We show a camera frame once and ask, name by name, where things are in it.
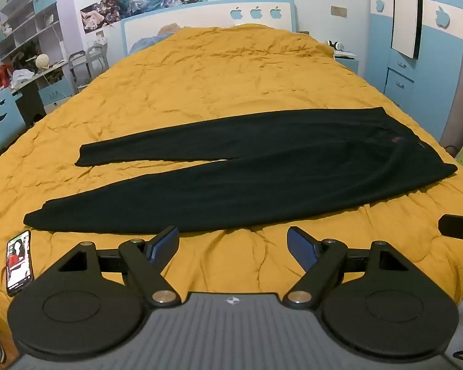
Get black pants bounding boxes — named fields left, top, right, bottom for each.
left=24, top=107, right=457, bottom=235

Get cluttered desk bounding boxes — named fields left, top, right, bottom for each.
left=10, top=59, right=74, bottom=127

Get wall switch plate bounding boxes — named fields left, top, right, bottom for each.
left=330, top=6, right=348, bottom=19

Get smartphone with lit screen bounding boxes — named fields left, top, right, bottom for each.
left=6, top=230, right=34, bottom=297

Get blue nightstand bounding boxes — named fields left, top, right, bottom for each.
left=335, top=57, right=360, bottom=74

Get grey plastic chair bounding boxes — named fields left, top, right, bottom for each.
left=67, top=43, right=109, bottom=93

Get white blue bookshelf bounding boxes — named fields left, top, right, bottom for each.
left=0, top=0, right=65, bottom=64

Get blue pillow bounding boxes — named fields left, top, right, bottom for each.
left=128, top=33, right=173, bottom=55

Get black white headphones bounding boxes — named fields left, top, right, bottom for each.
left=327, top=40, right=344, bottom=51

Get round white plush toy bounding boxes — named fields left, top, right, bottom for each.
left=35, top=54, right=50, bottom=70

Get blue smiley chair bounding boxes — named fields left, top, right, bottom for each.
left=0, top=88, right=27, bottom=151

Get anime wall posters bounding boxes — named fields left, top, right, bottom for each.
left=80, top=0, right=207, bottom=34

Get blue white wardrobe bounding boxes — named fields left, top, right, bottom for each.
left=365, top=0, right=463, bottom=139

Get white blue apple headboard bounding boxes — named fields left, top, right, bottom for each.
left=121, top=0, right=298, bottom=55

